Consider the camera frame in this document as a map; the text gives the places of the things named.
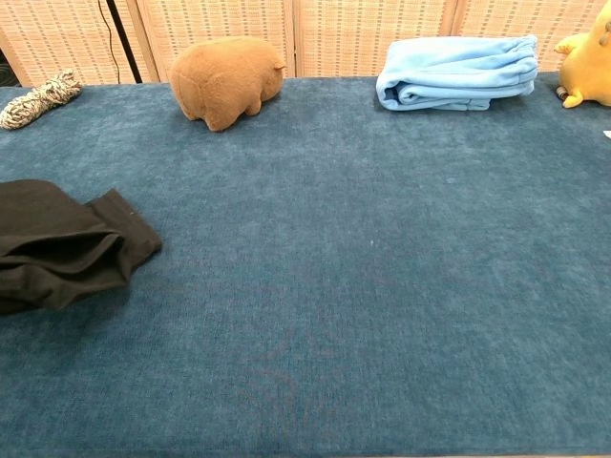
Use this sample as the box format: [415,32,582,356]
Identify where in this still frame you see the black trousers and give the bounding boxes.
[0,178,164,316]

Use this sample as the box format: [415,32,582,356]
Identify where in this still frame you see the dark blue table mat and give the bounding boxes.
[0,71,611,458]

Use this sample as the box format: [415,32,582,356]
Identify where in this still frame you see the brown plush toy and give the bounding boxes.
[169,35,287,133]

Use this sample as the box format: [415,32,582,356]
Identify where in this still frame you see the bamboo folding screen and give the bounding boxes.
[0,0,611,90]

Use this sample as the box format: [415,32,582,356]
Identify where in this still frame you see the light blue folded garment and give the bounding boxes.
[375,33,539,114]

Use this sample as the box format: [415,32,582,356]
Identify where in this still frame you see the black tripod stand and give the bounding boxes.
[105,0,144,83]

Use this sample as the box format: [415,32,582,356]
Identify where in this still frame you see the yellow plush toy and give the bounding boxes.
[553,9,611,110]

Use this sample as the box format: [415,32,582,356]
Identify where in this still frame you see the black stool with chrome base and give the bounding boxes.
[0,47,21,89]

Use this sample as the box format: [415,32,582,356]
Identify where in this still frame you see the thin black hanging cable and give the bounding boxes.
[97,0,120,73]

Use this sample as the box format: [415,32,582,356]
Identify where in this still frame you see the beige braided rope bundle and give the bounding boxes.
[0,69,83,131]

